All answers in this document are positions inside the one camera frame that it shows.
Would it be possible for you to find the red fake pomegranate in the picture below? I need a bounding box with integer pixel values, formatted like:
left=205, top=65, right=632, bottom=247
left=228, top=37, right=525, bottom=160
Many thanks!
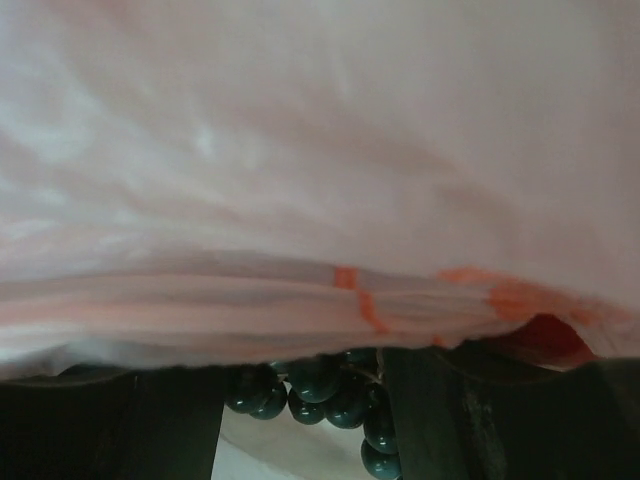
left=507, top=314, right=598, bottom=369

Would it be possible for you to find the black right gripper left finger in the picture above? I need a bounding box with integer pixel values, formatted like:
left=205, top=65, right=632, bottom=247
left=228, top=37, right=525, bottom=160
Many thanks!
left=1, top=366, right=225, bottom=479

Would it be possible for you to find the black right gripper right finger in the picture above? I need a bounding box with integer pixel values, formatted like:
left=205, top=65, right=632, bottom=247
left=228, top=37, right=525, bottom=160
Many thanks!
left=382, top=344, right=639, bottom=479

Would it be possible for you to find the black fake grape bunch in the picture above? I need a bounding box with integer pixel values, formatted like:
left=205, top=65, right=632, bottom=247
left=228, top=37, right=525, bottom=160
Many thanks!
left=221, top=348, right=402, bottom=479

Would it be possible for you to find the pink plastic bag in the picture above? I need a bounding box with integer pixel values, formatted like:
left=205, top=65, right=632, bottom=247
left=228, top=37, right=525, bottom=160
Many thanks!
left=0, top=0, right=640, bottom=480

